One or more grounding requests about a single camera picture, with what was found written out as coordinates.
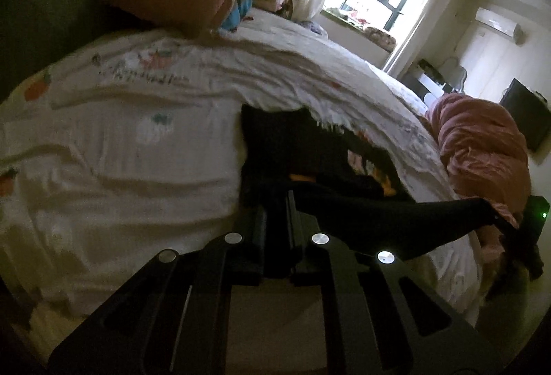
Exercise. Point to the pink crumpled blanket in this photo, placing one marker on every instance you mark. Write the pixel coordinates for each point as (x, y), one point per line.
(486, 159)

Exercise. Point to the white strawberry print bed sheet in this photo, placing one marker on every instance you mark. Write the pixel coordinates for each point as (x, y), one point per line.
(132, 144)

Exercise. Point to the white bedside desk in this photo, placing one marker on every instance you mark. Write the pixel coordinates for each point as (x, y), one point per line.
(431, 82)

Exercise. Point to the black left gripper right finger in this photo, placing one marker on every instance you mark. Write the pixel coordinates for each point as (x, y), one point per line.
(380, 317)

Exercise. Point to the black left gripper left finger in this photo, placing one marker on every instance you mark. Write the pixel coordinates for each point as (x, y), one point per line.
(171, 317)

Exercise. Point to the clothes on window sill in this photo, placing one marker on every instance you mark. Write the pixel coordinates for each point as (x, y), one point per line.
(379, 37)

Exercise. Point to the black garment with white lettering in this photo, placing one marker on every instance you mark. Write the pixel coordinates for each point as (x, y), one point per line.
(351, 186)

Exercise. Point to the blue plaid pillow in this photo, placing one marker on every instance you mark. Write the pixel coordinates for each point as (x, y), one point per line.
(237, 14)

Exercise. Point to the white wall air conditioner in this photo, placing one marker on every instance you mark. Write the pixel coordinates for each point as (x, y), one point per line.
(499, 24)

